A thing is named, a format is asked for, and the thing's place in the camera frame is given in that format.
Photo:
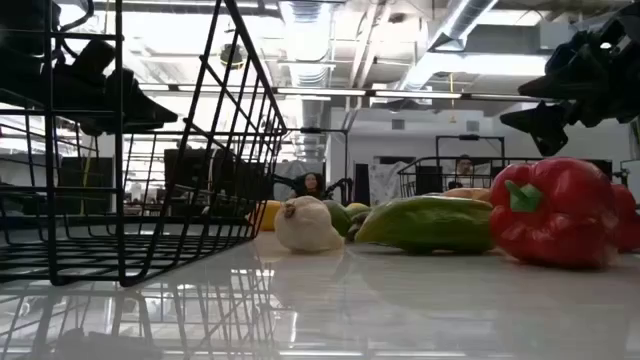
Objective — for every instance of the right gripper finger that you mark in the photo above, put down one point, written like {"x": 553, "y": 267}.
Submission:
{"x": 542, "y": 125}
{"x": 555, "y": 88}

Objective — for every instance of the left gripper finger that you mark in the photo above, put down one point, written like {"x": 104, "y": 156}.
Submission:
{"x": 92, "y": 56}
{"x": 135, "y": 107}

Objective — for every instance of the red bell pepper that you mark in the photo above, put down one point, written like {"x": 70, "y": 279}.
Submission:
{"x": 560, "y": 220}
{"x": 627, "y": 220}

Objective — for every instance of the orange mango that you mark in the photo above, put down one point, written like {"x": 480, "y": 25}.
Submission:
{"x": 470, "y": 193}

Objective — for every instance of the long green mango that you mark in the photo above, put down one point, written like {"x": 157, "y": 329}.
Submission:
{"x": 430, "y": 225}

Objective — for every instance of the white garlic bulb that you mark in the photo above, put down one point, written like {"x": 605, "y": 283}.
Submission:
{"x": 305, "y": 225}

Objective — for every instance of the green lime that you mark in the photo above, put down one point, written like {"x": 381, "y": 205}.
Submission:
{"x": 339, "y": 218}

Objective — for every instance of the person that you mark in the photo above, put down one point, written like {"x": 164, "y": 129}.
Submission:
{"x": 465, "y": 167}
{"x": 310, "y": 186}

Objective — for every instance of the ceiling strip light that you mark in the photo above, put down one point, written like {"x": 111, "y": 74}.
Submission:
{"x": 417, "y": 94}
{"x": 320, "y": 91}

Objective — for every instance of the black overhead rig frame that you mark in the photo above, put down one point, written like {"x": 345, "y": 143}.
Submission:
{"x": 470, "y": 137}

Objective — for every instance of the silver ventilation duct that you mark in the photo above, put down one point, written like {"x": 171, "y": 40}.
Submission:
{"x": 452, "y": 30}

